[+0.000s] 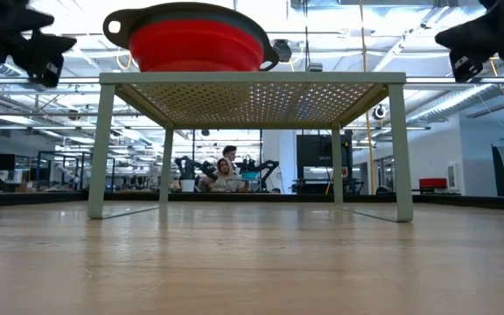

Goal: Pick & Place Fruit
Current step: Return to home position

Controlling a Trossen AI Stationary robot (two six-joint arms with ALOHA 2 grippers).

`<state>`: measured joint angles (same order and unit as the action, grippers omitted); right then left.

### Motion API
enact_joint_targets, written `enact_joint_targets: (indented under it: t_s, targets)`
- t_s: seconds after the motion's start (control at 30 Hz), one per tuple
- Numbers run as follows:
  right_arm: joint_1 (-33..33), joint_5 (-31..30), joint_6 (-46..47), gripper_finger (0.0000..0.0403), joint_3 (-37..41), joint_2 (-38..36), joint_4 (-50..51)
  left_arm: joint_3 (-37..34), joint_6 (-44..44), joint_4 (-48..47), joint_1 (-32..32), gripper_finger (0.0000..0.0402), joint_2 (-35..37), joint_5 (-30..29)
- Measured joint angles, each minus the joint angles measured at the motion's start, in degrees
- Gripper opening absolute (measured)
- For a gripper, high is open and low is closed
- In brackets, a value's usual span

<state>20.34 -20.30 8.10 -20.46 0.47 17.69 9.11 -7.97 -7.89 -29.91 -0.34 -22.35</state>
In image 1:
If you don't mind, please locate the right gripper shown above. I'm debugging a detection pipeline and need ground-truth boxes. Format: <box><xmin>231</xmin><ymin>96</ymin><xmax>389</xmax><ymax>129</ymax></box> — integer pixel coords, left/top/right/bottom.
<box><xmin>434</xmin><ymin>0</ymin><xmax>504</xmax><ymax>84</ymax></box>

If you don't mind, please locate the black monitor panel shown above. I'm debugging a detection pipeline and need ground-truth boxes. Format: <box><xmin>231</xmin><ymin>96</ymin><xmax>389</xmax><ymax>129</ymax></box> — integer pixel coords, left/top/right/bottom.
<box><xmin>296</xmin><ymin>133</ymin><xmax>354</xmax><ymax>168</ymax></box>

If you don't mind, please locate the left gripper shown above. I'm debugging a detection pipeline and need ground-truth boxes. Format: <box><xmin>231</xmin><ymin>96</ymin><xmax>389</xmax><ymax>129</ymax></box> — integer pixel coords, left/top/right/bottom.
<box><xmin>0</xmin><ymin>0</ymin><xmax>78</xmax><ymax>88</ymax></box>

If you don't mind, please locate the pale green perforated metal shelf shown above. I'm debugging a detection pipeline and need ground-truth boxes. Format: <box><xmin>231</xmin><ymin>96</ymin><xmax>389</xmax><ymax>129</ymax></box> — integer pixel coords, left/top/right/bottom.
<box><xmin>87</xmin><ymin>71</ymin><xmax>415</xmax><ymax>223</ymax></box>

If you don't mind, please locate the small red box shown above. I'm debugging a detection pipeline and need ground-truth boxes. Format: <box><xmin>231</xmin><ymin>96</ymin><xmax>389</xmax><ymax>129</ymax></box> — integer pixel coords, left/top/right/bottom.
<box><xmin>418</xmin><ymin>177</ymin><xmax>448</xmax><ymax>190</ymax></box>

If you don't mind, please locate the person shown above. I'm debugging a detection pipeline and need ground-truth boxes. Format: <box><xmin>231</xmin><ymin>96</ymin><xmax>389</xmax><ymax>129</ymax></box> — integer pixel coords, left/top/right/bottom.
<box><xmin>221</xmin><ymin>144</ymin><xmax>239</xmax><ymax>162</ymax></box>
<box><xmin>207</xmin><ymin>157</ymin><xmax>248</xmax><ymax>193</ymax></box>

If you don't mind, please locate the red collapsible bowl grey rim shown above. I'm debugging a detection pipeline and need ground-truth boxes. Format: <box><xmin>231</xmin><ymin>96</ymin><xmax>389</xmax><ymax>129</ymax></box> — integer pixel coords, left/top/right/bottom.
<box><xmin>102</xmin><ymin>1</ymin><xmax>281</xmax><ymax>74</ymax></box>

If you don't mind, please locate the black workstation frame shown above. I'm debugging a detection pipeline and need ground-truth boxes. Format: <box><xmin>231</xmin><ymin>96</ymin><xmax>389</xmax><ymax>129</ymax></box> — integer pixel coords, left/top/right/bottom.
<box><xmin>36</xmin><ymin>150</ymin><xmax>116</xmax><ymax>193</ymax></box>

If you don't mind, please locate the black hanging cable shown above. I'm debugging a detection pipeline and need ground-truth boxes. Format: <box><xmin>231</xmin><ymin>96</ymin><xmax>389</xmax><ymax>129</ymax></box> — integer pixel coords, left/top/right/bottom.
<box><xmin>303</xmin><ymin>0</ymin><xmax>310</xmax><ymax>73</ymax></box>

